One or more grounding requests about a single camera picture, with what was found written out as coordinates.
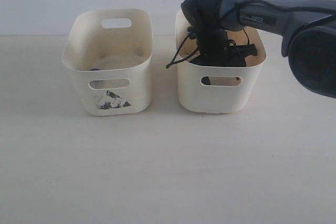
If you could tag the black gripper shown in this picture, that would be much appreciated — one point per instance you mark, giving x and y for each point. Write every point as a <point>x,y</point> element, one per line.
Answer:
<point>217,50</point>

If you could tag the plain cream plastic bin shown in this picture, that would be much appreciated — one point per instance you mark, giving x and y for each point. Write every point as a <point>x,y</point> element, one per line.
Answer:
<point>225,94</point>

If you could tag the cream bin with mountain print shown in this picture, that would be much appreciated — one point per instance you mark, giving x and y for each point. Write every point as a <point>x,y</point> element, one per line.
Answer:
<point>119,42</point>

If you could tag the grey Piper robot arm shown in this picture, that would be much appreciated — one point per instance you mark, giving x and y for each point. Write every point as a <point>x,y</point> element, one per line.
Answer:
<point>307,28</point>

